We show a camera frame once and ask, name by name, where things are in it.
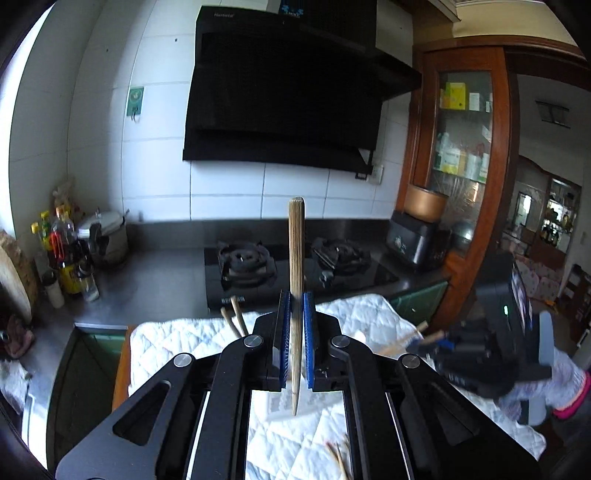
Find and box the gloved hand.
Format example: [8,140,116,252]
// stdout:
[496,311,590,434]

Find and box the green wall sticker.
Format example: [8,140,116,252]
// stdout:
[126,87,144,121]

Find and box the dark-ended wooden chopstick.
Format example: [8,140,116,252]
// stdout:
[288,197,304,416]

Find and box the black range hood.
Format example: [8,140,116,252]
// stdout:
[182,1,422,175]

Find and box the wooden glass cabinet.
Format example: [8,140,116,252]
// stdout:
[398,36,517,329]

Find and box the wall power socket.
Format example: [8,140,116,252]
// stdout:
[367,164,385,185]

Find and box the round wooden cutting board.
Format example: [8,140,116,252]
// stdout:
[1,230,39,324]

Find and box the white quilted cloth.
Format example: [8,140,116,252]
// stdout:
[127,292,548,480]

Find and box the black gas stove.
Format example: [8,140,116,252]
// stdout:
[202,237,401,312]

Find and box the steel pressure cooker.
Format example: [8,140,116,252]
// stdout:
[77,209,128,264]

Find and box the copper coloured pot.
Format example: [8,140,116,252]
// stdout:
[404,185,448,223]

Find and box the group of condiment bottles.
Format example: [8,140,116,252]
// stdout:
[30,204,100,309]

